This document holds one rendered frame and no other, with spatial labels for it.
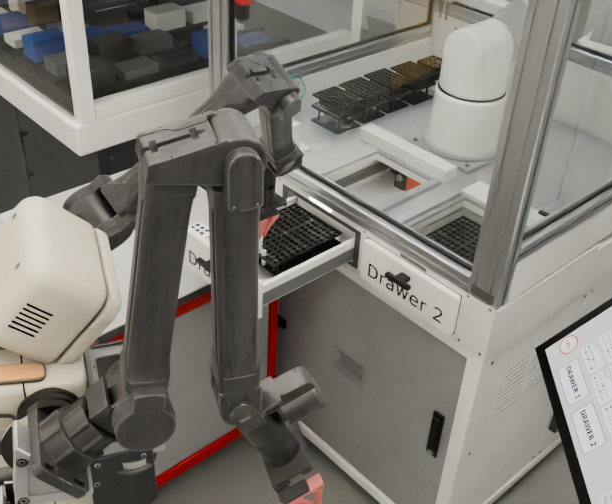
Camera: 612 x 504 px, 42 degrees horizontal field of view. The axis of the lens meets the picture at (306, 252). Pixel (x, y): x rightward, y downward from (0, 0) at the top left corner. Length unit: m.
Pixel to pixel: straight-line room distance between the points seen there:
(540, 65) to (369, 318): 0.87
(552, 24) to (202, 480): 1.72
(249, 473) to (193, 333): 0.62
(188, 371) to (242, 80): 1.10
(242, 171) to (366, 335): 1.33
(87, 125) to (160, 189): 1.67
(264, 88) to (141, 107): 1.33
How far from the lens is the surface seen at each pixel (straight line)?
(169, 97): 2.64
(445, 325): 1.85
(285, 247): 1.93
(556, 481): 2.74
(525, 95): 1.53
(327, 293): 2.18
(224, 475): 2.58
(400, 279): 1.84
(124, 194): 1.37
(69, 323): 1.13
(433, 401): 2.06
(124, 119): 2.58
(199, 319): 2.12
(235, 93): 1.30
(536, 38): 1.49
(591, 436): 1.46
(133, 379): 1.02
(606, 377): 1.51
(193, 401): 2.31
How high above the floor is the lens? 2.02
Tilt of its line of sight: 36 degrees down
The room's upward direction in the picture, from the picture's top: 3 degrees clockwise
